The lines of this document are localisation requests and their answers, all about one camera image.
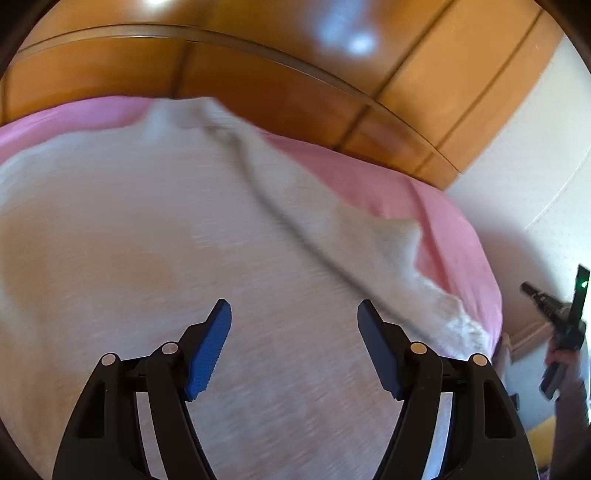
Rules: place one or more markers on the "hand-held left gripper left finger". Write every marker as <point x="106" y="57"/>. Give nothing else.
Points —
<point x="208" y="350"/>

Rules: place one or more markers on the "person's right hand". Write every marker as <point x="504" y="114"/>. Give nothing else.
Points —
<point x="559" y="357"/>

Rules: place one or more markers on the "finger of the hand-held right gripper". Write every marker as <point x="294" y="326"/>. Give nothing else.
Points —
<point x="538" y="297"/>

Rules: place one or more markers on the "pink blanket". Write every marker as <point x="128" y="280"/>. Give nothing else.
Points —
<point x="397" y="203"/>

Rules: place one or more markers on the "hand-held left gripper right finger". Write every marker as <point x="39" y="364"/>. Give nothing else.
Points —
<point x="379" y="350"/>

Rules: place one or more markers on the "yellow cloth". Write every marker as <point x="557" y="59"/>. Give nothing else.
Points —
<point x="545" y="438"/>

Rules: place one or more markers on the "person's right forearm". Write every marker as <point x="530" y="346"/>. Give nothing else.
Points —
<point x="575" y="399"/>

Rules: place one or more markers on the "cream knitted sweater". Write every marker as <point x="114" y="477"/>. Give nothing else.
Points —
<point x="184" y="240"/>

